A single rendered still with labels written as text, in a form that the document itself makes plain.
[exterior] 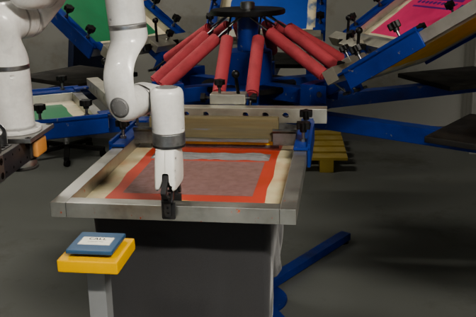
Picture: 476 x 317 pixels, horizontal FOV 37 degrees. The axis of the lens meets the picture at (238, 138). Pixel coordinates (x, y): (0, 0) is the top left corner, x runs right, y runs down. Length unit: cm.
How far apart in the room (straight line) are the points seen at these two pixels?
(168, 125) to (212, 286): 46
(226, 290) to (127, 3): 75
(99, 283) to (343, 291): 204
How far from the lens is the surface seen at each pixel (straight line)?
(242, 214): 166
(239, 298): 186
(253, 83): 266
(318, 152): 532
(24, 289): 368
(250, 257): 180
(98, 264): 152
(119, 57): 159
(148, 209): 170
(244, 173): 201
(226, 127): 223
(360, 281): 358
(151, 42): 332
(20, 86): 181
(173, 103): 160
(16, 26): 179
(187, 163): 213
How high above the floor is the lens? 157
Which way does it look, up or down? 15 degrees down
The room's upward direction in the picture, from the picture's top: 1 degrees counter-clockwise
